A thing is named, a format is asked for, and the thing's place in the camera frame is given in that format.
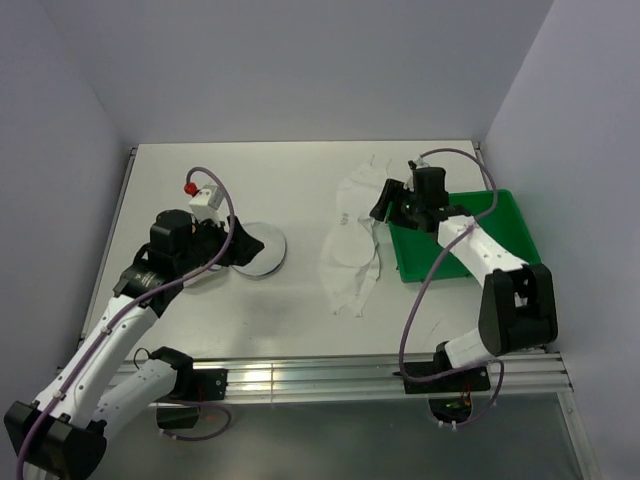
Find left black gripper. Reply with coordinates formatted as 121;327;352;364
175;212;263;275

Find white garments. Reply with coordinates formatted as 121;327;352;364
318;159;389;317

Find aluminium mounting rail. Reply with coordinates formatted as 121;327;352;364
194;350;573;405

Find green plastic bin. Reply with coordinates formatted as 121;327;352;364
388;189;540;283

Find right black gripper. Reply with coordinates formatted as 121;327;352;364
369;179;424;231

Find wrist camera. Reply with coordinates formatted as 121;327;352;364
408;158;431;177
184;182;224;223

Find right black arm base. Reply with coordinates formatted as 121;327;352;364
393;361;491;394

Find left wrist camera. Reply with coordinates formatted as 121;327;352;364
184;182;224;223

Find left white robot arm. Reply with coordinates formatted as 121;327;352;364
4;210;264;479

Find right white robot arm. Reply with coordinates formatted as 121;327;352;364
370;167;559;390

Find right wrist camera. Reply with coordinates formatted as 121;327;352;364
408;158;431;177

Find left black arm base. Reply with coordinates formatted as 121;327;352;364
163;368;228;402

